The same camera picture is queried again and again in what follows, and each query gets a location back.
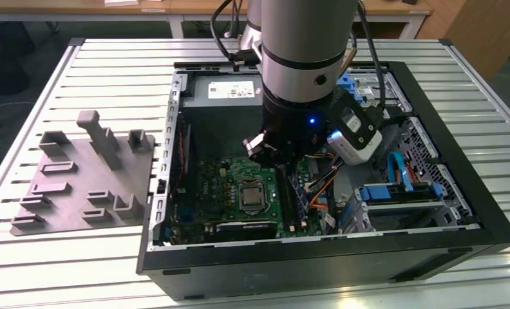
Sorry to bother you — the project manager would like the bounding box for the RAM stick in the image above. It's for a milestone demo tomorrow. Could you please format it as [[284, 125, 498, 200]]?
[[279, 167, 301, 227]]

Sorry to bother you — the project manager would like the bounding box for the grey power supply unit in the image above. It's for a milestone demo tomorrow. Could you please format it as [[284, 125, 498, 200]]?
[[180, 74, 267, 158]]

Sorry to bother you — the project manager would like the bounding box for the blue drive carrier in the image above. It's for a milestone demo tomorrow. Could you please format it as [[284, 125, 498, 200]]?
[[335, 72, 367, 104]]

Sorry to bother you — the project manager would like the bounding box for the silver CPU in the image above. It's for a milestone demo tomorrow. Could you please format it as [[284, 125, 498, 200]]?
[[236, 186, 265, 207]]

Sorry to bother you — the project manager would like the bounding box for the green motherboard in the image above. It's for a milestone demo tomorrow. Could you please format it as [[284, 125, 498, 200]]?
[[168, 156, 324, 241]]

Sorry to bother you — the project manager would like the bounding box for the CPU socket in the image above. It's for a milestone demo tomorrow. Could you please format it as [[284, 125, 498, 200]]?
[[235, 178, 269, 217]]

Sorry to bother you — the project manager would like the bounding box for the blue disk carrier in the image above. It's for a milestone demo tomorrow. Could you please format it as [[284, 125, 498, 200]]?
[[357, 182, 444, 205]]

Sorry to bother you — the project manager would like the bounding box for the grey metal drive cage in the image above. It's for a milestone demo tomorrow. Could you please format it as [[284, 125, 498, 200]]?
[[335, 69, 412, 123]]

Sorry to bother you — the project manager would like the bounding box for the grey metal disk bay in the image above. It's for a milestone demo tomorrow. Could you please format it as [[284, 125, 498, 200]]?
[[335, 183, 472, 236]]

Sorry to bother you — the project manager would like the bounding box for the black graphics card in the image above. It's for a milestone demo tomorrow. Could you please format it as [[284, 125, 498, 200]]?
[[205, 220, 280, 242]]

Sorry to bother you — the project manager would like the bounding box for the black PC case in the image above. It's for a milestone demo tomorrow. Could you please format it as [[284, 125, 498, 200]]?
[[134, 61, 510, 302]]

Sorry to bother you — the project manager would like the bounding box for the grey parts rack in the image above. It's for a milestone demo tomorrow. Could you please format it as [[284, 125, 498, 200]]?
[[7, 110, 157, 238]]

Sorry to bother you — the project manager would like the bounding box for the wooden cabinet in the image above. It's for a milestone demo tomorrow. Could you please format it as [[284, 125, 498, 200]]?
[[418, 0, 510, 83]]

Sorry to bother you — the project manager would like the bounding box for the wooden desk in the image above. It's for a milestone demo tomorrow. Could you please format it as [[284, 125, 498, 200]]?
[[0, 0, 434, 39]]

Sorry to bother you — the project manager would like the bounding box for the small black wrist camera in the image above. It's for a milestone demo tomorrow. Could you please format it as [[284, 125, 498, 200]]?
[[241, 133, 277, 168]]

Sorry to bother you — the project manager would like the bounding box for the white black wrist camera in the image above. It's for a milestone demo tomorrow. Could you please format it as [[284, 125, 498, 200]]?
[[325, 89, 383, 167]]

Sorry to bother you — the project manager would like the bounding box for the orange cable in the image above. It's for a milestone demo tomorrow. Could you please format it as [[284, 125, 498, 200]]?
[[308, 185, 331, 210]]

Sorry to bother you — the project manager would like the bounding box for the blue data cable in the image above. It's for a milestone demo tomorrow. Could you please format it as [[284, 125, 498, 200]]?
[[386, 151, 415, 191]]

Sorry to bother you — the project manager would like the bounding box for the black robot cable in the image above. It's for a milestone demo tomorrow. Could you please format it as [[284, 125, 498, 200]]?
[[355, 0, 388, 112], [209, 0, 249, 67]]

